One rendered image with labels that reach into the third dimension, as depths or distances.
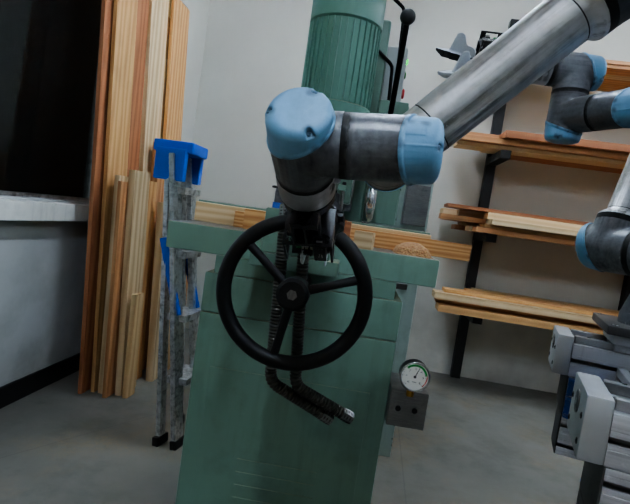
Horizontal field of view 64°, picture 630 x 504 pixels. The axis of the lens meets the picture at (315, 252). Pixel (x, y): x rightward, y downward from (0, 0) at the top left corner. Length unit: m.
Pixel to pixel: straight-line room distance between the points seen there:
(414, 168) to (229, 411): 0.80
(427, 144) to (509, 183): 3.11
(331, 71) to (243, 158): 2.51
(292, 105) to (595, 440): 0.58
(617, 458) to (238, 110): 3.31
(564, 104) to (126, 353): 2.01
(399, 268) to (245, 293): 0.34
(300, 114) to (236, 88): 3.25
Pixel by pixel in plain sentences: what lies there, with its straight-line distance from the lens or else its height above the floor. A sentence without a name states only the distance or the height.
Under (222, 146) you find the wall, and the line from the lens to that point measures 3.73.
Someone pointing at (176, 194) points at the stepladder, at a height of 0.96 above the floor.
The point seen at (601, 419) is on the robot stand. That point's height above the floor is 0.74.
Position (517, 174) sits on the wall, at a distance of 3.66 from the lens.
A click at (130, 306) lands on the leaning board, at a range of 2.50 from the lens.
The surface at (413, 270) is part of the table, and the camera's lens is 1.10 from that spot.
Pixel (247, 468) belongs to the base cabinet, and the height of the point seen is 0.37.
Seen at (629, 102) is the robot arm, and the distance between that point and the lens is 1.14.
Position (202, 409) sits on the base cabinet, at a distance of 1.21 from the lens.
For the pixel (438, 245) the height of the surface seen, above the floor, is 0.93.
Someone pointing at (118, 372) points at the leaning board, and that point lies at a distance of 2.55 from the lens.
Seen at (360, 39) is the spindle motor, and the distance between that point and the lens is 1.25.
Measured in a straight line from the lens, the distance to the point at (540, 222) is 3.20.
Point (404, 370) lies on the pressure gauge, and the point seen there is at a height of 0.67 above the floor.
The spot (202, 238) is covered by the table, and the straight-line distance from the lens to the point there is 1.14.
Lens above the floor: 0.96
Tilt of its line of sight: 4 degrees down
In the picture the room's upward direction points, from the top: 8 degrees clockwise
